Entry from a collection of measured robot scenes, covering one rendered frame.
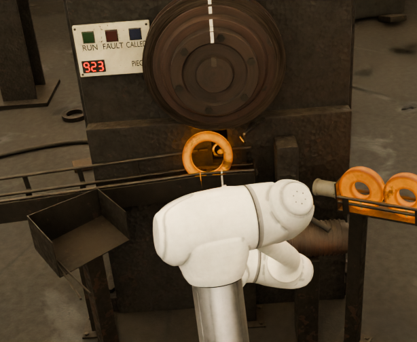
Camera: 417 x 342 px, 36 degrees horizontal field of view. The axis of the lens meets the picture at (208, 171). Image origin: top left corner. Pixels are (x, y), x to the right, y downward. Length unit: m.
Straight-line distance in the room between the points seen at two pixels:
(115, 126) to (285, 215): 1.22
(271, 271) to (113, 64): 0.94
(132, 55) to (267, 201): 1.14
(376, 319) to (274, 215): 1.56
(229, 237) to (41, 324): 1.75
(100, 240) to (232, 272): 1.02
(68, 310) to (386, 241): 1.50
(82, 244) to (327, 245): 0.85
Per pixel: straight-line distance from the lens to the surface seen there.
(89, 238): 2.23
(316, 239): 2.29
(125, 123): 2.35
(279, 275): 1.79
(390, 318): 2.75
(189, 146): 2.29
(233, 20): 2.04
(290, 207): 1.22
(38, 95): 5.13
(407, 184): 2.11
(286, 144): 2.26
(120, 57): 2.26
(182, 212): 1.21
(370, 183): 2.16
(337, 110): 2.35
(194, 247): 1.20
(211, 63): 2.01
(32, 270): 3.19
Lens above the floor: 1.84
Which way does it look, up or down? 29 degrees down
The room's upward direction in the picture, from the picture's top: 5 degrees counter-clockwise
